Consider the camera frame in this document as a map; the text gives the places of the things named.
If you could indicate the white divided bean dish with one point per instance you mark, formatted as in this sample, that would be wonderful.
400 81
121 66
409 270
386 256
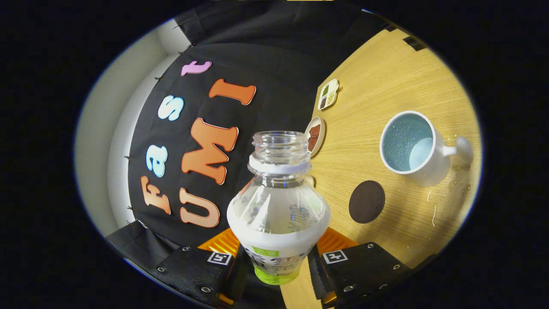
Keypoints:
328 94

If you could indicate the white cup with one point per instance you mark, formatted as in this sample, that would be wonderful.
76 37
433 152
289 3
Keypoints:
433 171

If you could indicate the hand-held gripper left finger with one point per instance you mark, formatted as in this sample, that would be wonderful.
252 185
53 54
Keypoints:
193 270

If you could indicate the wooden table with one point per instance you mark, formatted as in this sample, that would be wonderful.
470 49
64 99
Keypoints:
407 86

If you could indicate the black table edge block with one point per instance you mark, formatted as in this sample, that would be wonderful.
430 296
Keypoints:
414 43
390 27

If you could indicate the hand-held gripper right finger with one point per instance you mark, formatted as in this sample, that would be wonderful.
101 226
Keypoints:
364 268

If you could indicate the clear plastic juice bottle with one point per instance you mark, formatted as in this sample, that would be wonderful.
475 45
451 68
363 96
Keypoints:
279 214

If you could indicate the black backdrop cloth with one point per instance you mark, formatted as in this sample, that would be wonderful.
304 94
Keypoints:
279 64

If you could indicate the round plate with brown food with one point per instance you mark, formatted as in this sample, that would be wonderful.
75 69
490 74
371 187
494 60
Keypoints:
314 136

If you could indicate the clear juice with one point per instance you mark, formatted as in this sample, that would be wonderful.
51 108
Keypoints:
422 154

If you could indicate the dark brown round coaster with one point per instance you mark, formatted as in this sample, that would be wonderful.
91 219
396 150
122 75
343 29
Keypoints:
366 201

